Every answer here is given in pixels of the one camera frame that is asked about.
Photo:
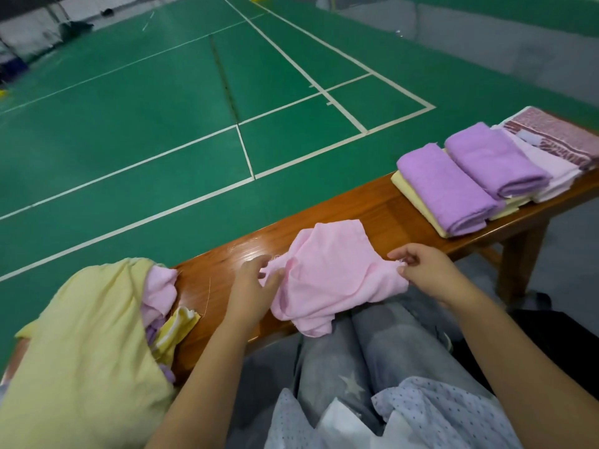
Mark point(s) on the person's grey trousers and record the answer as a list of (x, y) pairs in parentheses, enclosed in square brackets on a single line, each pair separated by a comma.
[(374, 355)]

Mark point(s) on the yellow white striped cloth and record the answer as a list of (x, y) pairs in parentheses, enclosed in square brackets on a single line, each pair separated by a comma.
[(178, 327)]

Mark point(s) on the person's left forearm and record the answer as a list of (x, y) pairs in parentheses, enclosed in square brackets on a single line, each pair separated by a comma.
[(206, 393)]

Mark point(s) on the person's left hand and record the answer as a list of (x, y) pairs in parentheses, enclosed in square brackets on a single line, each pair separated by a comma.
[(251, 296)]

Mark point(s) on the red patterned towel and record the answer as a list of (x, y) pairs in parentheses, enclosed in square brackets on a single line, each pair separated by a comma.
[(561, 131)]

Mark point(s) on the person's right hand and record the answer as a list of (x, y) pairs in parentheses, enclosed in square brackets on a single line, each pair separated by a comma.
[(430, 271)]

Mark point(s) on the brown wooden bench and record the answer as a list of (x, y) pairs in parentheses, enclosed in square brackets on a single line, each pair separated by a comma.
[(346, 205)]

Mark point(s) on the pale yellow towel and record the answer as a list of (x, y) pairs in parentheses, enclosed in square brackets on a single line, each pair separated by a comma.
[(510, 208), (410, 196), (84, 360)]

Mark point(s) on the person's right forearm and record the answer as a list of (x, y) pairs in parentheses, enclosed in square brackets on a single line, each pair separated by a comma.
[(533, 369)]

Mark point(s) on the purple towel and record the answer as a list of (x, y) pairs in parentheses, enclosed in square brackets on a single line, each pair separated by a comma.
[(445, 187), (496, 159)]

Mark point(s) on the light pink towel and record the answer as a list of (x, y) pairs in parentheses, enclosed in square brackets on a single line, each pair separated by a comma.
[(159, 292), (557, 173), (328, 271)]

